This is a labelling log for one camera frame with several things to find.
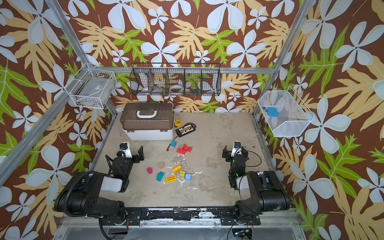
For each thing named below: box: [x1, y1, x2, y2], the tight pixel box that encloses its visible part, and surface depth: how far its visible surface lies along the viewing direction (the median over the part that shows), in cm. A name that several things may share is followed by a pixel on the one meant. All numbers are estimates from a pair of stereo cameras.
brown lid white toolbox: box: [120, 102, 174, 141], surface depth 95 cm
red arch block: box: [182, 144, 193, 153], surface depth 100 cm
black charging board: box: [175, 122, 197, 138], surface depth 110 cm
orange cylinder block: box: [172, 165, 183, 174], surface depth 92 cm
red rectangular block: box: [176, 148, 187, 155], surface depth 100 cm
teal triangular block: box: [155, 171, 165, 182], surface depth 90 cm
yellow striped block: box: [166, 175, 177, 183], surface depth 88 cm
